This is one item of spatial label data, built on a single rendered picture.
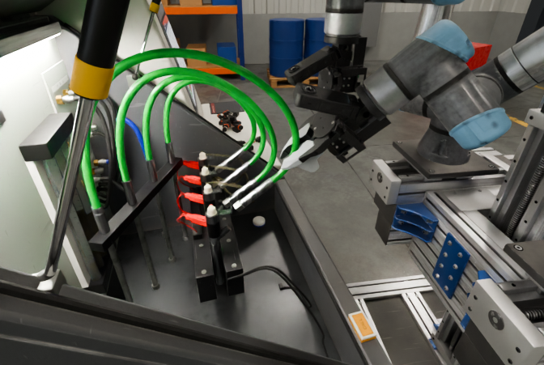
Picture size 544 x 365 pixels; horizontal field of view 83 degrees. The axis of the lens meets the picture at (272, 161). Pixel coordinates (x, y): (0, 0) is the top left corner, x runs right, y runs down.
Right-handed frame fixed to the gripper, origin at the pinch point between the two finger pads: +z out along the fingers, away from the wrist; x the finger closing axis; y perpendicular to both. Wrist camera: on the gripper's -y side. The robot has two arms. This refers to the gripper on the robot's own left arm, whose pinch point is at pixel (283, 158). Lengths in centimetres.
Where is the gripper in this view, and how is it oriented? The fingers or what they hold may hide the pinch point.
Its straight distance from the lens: 61.7
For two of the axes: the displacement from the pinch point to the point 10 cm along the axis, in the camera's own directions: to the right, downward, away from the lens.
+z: -7.0, 5.5, 4.6
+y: 7.2, 4.9, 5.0
